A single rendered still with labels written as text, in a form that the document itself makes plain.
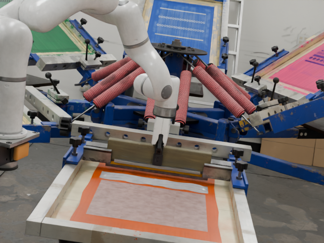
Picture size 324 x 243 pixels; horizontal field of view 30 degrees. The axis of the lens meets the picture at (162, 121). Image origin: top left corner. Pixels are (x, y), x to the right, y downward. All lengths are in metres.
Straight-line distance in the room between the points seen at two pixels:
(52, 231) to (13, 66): 0.44
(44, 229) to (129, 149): 0.62
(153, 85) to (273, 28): 4.36
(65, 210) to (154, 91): 0.47
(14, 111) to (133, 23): 0.45
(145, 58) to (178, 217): 0.50
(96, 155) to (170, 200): 0.34
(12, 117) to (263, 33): 4.70
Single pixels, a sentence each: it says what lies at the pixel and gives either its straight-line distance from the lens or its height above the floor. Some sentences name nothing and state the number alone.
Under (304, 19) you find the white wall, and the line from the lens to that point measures 6.22.
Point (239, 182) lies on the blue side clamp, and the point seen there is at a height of 1.00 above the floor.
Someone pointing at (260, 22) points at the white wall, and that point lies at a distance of 6.16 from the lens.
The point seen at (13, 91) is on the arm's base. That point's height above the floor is 1.27.
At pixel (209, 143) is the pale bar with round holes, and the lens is 2.28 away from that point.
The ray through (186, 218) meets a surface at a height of 0.95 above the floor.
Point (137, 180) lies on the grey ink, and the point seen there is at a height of 0.96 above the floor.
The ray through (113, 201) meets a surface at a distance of 1.81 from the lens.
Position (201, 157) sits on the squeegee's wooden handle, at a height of 1.04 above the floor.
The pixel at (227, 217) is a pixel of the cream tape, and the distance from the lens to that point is 1.82.
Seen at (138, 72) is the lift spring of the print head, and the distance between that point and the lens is 2.69.
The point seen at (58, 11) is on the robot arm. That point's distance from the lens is 1.69.
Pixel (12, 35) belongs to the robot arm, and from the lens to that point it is 1.62.
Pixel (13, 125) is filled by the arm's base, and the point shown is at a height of 1.17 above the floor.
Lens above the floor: 1.61
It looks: 13 degrees down
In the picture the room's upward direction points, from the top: 8 degrees clockwise
